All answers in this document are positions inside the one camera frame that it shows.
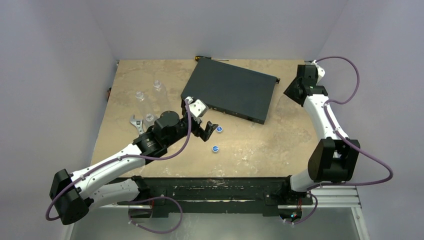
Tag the clear plastic bottle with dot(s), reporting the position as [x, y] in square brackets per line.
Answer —
[161, 96]
[144, 104]
[149, 120]

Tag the black flat electronics box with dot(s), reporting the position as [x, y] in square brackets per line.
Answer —
[231, 89]

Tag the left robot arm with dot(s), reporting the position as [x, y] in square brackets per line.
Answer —
[74, 194]

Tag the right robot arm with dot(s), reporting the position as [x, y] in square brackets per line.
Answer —
[335, 155]

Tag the aluminium frame rail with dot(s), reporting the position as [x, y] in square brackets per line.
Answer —
[337, 197]

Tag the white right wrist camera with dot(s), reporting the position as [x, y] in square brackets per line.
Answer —
[320, 71]

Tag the red handled adjustable wrench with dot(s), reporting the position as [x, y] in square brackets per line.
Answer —
[137, 123]

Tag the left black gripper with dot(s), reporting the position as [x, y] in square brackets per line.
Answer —
[198, 131]

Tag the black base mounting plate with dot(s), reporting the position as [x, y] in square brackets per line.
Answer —
[268, 196]

